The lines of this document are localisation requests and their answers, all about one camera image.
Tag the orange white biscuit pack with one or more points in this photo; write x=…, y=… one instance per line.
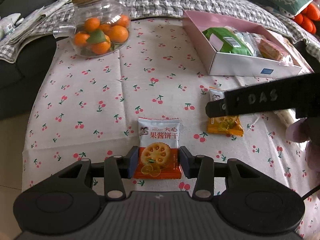
x=158, y=149

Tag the hand in purple sleeve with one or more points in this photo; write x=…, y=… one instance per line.
x=307, y=129

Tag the cherry print tablecloth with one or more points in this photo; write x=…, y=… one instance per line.
x=89, y=108

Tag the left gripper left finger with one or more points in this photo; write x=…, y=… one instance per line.
x=117, y=168

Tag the dark grey sofa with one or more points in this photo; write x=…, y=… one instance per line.
x=23, y=68

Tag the glass jar with tangerines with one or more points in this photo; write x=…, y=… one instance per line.
x=97, y=27

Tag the grey checkered blanket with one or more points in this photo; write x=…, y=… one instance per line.
x=242, y=9

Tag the clear white cracker pack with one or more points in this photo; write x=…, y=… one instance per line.
x=287, y=116

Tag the pink nougat snack pack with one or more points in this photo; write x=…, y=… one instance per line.
x=270, y=50

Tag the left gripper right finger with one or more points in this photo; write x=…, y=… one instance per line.
x=200, y=167

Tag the pink and white box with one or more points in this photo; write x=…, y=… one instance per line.
x=219, y=64

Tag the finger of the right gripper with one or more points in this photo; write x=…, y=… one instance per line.
x=215, y=109

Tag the orange plush toy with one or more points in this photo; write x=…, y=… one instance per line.
x=307, y=18

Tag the green snack pack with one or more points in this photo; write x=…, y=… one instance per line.
x=225, y=41

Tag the yellow orange biscuit pack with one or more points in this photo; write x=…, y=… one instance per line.
x=229, y=125

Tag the white blue bread pack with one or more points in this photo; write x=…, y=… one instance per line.
x=247, y=39

